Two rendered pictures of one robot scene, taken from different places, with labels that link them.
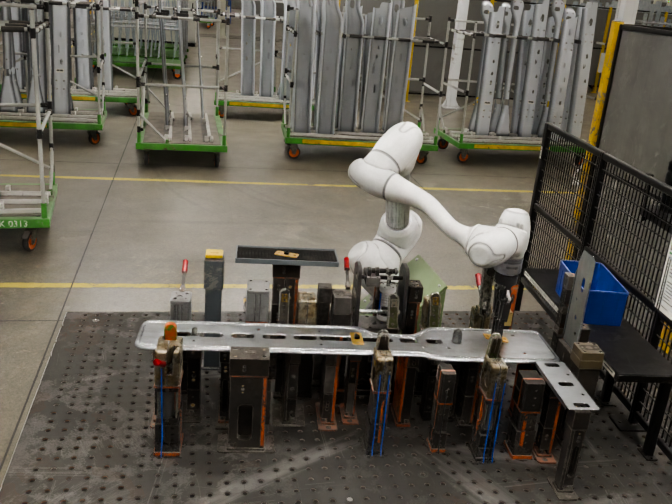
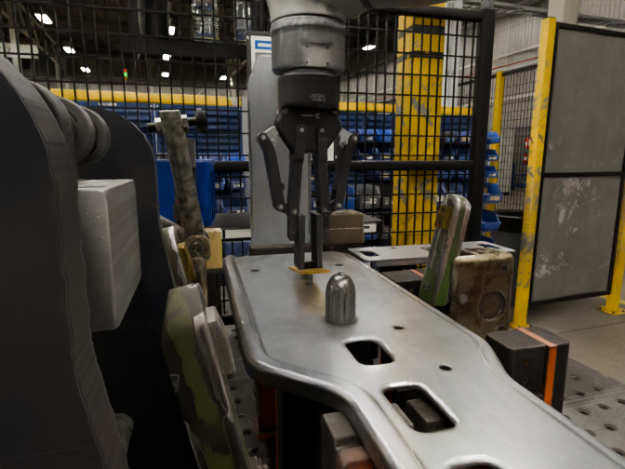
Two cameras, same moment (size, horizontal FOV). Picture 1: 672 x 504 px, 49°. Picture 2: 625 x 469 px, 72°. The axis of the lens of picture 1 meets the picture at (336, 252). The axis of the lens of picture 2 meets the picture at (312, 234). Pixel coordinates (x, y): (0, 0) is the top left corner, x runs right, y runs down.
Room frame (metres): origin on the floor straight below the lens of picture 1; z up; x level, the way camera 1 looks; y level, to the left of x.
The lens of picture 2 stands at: (2.35, -0.01, 1.16)
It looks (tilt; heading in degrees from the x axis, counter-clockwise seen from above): 10 degrees down; 262
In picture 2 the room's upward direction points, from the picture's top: straight up
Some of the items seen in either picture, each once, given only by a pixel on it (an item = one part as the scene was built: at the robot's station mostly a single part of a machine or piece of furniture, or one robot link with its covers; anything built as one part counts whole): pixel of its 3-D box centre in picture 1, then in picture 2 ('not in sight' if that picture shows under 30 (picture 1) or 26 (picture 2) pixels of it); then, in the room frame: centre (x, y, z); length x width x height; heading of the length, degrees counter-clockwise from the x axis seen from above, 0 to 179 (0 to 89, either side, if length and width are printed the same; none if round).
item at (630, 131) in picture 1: (634, 194); not in sight; (4.54, -1.83, 1.00); 1.34 x 0.14 x 2.00; 12
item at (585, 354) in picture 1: (578, 395); (338, 299); (2.18, -0.84, 0.88); 0.08 x 0.08 x 0.36; 7
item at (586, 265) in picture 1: (578, 301); (280, 154); (2.30, -0.82, 1.17); 0.12 x 0.01 x 0.34; 7
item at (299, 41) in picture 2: (508, 263); (308, 53); (2.28, -0.56, 1.29); 0.09 x 0.09 x 0.06
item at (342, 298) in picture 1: (338, 341); not in sight; (2.42, -0.04, 0.89); 0.13 x 0.11 x 0.38; 7
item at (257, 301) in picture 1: (256, 338); not in sight; (2.35, 0.25, 0.90); 0.13 x 0.10 x 0.41; 7
